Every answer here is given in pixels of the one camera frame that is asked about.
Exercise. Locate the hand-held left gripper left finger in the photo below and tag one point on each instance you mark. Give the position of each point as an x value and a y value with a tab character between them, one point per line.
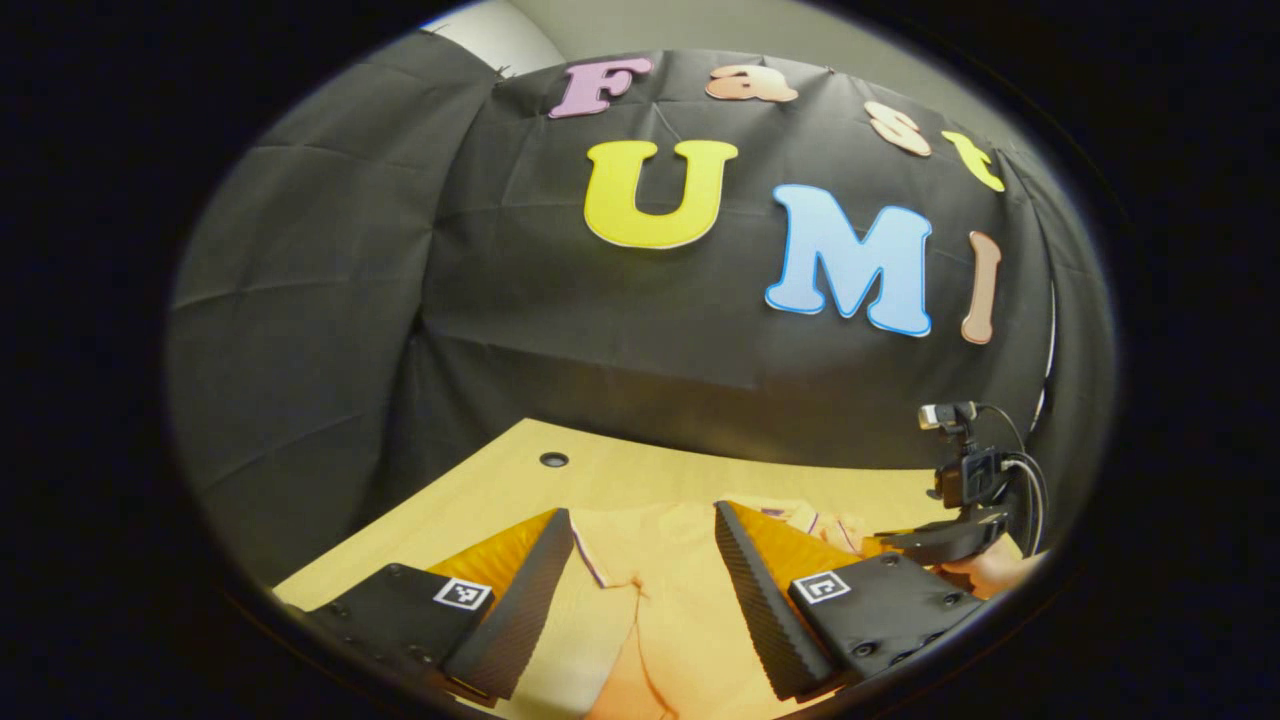
520	610

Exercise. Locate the black backdrop cloth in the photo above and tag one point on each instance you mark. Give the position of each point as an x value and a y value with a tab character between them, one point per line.
560	340

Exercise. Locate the orange T-shirt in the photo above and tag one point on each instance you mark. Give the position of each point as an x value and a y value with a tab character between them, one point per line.
680	600

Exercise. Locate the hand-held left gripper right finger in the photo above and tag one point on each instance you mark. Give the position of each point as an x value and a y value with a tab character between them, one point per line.
760	600

